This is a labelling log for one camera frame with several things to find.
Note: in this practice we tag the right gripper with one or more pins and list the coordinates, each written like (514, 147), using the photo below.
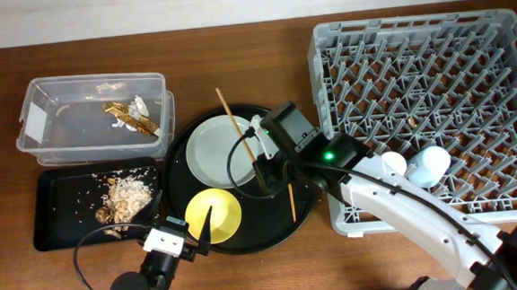
(273, 183)

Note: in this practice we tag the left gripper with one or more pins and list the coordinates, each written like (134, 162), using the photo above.
(189, 251)

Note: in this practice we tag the yellow bowl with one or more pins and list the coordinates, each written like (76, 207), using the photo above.
(225, 214)

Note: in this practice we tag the wooden chopstick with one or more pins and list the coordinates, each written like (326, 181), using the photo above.
(292, 202)
(246, 147)

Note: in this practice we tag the food scraps pile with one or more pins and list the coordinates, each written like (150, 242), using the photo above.
(114, 197)

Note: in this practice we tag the grey plate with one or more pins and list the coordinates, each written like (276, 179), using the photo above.
(208, 148)

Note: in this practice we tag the pink plastic cup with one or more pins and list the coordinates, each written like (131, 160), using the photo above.
(395, 161)

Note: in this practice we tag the brown snack wrapper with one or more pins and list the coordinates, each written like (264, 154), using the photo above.
(131, 117)

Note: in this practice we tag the white napkin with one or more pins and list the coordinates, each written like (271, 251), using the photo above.
(136, 108)

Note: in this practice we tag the blue plastic cup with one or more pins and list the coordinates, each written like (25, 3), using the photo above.
(430, 165)

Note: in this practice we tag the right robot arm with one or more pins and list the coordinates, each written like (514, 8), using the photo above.
(478, 255)

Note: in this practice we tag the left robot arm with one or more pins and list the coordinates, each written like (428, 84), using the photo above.
(156, 273)

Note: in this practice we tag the grey dishwasher rack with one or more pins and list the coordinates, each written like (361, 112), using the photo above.
(403, 84)

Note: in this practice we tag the round black tray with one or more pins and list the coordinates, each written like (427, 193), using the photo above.
(264, 223)

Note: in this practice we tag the black rectangular tray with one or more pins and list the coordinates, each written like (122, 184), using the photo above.
(55, 227)

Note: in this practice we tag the clear plastic bin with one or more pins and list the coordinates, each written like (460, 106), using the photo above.
(63, 121)

